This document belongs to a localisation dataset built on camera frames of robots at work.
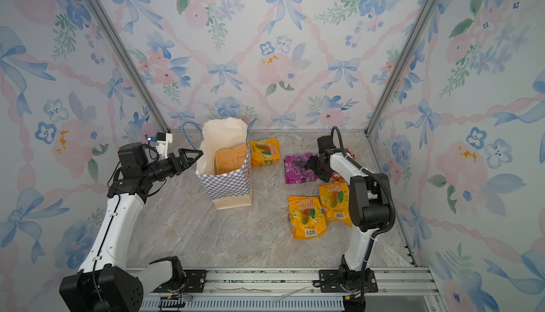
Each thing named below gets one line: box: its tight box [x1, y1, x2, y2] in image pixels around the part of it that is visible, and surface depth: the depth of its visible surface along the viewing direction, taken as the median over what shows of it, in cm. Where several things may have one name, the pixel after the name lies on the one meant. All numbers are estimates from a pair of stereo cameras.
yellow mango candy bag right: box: [317, 181, 354, 227], surface depth 91 cm
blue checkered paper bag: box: [195, 117, 253, 211], surface depth 85 cm
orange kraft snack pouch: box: [214, 143, 247, 176], surface depth 100 cm
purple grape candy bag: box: [283, 153, 318, 184], surface depth 100 cm
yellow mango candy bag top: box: [249, 137, 281, 168], surface depth 108 cm
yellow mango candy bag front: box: [288, 195, 328, 240], surface depth 87 cm
